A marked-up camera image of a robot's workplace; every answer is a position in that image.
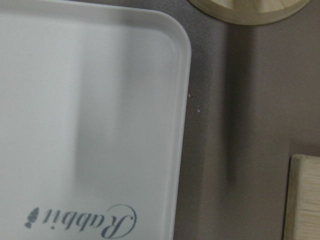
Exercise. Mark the cream rabbit tray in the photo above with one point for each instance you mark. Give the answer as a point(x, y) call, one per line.
point(92, 112)

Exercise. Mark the wooden mug tree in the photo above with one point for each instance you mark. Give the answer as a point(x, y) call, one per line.
point(249, 12)

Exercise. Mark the bamboo cutting board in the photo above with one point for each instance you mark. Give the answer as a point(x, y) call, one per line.
point(302, 214)

